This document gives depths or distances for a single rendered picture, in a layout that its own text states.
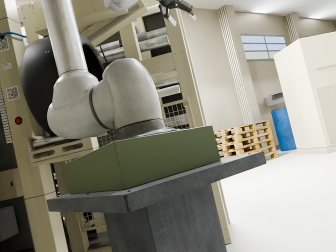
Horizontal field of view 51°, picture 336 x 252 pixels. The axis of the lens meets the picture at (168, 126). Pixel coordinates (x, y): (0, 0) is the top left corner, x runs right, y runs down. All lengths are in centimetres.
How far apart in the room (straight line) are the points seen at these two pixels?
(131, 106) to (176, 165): 23
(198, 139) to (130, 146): 24
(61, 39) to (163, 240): 73
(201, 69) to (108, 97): 686
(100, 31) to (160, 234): 173
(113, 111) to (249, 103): 739
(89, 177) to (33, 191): 113
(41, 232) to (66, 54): 120
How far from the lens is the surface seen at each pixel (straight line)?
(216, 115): 786
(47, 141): 199
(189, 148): 101
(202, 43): 820
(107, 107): 109
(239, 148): 664
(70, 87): 118
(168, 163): 95
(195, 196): 106
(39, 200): 213
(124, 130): 105
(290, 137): 847
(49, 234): 215
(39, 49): 196
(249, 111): 838
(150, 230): 96
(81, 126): 116
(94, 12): 237
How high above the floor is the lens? 73
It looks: 3 degrees up
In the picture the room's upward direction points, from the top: 13 degrees counter-clockwise
